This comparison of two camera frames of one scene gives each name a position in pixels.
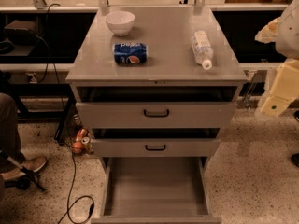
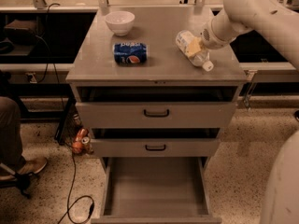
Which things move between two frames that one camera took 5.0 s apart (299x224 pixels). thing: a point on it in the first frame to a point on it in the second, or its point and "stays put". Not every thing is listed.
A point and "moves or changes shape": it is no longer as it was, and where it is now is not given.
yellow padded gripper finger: x=268 y=33 to x=215 y=35
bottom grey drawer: x=158 y=190 stays put
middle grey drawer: x=155 y=142 stays put
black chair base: x=22 y=183 to x=21 y=182
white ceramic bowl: x=121 y=22 stays put
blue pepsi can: x=130 y=53 stays put
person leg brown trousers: x=9 y=129 stays put
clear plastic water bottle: x=203 y=49 moves or changes shape
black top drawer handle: x=156 y=115 stays put
